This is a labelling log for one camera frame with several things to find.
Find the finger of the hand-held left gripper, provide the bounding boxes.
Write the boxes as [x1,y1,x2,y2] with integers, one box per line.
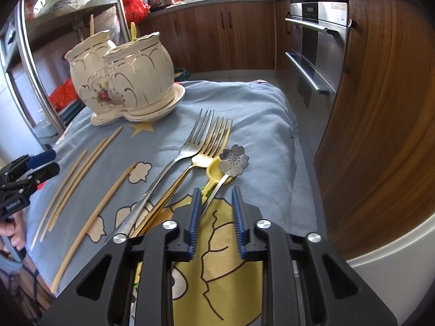
[0,163,60,194]
[2,149,57,177]

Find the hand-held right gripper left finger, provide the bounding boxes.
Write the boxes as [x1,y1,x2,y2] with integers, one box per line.
[39,187,203,326]

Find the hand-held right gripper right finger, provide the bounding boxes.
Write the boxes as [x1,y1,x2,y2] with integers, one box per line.
[231,187,398,326]

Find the wooden chopstick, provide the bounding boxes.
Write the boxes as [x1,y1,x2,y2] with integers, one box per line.
[38,137,108,243]
[48,126,123,233]
[30,149,88,251]
[50,162,137,294]

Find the yellow plastic spoon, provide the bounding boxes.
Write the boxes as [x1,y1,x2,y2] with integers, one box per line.
[200,156,235,199]

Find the silver flower-shaped spoon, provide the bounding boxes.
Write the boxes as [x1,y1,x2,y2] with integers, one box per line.
[200,144,250,217]

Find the silver fork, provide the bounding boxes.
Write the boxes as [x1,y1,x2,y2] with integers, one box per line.
[104,109,215,245]

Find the gold fork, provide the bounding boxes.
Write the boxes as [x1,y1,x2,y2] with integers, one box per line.
[129,116,234,238]

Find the cream floral ceramic utensil holder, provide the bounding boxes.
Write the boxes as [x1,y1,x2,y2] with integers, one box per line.
[64,31,186,126]

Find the person's left hand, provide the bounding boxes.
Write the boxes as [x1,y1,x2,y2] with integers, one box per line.
[0,211,27,251]

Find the plaid trousers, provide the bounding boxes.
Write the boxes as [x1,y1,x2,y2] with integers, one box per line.
[0,261,53,316]

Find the metal storage rack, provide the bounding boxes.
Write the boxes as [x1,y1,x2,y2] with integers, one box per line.
[0,0,136,143]

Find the blue cartoon printed cloth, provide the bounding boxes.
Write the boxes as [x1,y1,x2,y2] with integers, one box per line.
[25,80,318,326]

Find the white round bin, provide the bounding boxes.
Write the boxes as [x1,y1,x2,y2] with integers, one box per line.
[343,211,435,326]

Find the tall wooden cabinet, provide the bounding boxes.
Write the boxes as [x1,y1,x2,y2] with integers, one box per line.
[313,0,435,259]

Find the stainless steel oven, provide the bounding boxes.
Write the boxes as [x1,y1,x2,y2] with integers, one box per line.
[284,2,350,109]

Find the wooden base cabinets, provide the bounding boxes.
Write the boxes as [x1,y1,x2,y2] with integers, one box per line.
[138,0,286,73]

